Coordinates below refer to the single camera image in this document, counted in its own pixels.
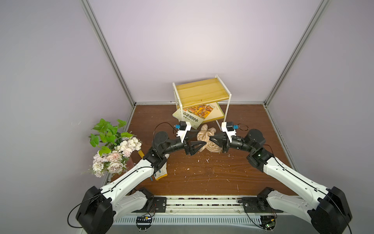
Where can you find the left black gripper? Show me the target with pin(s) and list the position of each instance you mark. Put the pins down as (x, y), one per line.
(187, 147)

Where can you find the white wooden two-tier bookshelf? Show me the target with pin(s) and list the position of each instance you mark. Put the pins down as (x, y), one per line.
(199, 93)

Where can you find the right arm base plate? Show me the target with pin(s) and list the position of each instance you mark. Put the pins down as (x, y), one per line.
(256, 205)

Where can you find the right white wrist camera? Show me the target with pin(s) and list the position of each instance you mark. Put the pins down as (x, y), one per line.
(230, 129)

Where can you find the brown striped cloth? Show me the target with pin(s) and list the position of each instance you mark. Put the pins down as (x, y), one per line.
(204, 135)

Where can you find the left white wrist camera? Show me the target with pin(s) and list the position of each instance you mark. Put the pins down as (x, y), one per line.
(183, 128)

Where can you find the artificial flower bouquet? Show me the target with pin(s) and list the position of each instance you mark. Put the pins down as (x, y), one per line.
(115, 147)

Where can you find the aluminium front rail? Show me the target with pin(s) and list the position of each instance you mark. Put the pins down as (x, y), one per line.
(210, 205)

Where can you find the white work glove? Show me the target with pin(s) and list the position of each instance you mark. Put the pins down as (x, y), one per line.
(161, 172)

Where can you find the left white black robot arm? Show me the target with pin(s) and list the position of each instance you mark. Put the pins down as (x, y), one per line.
(101, 207)

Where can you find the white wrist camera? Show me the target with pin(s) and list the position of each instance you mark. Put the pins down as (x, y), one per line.
(183, 128)
(230, 129)

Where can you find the left small circuit board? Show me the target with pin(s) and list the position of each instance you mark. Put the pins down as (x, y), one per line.
(144, 222)

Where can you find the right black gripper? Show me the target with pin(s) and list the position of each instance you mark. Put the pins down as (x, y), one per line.
(226, 143)

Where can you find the right small circuit board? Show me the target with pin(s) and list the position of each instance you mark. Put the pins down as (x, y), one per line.
(268, 222)

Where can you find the colourful China history picture book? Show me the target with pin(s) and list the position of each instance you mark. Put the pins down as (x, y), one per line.
(195, 115)

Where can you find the small circuit board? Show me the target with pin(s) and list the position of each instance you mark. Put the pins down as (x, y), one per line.
(268, 222)
(144, 222)

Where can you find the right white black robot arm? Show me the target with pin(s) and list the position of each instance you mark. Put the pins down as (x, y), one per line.
(326, 209)

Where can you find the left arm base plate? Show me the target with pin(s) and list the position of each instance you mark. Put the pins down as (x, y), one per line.
(154, 205)

